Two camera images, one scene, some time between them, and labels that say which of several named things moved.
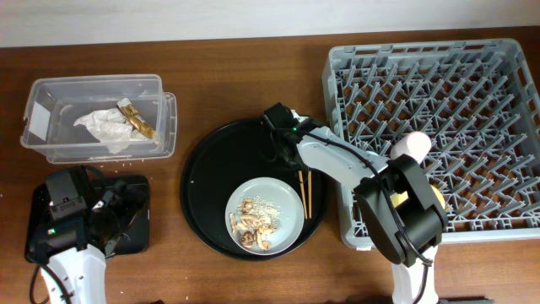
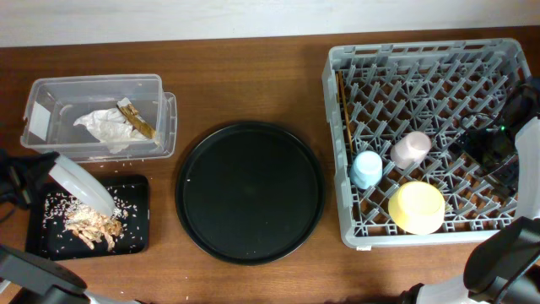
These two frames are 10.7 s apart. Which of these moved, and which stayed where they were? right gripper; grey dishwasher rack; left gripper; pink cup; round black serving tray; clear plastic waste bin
Moved: right gripper; left gripper
Stayed: round black serving tray; clear plastic waste bin; pink cup; grey dishwasher rack
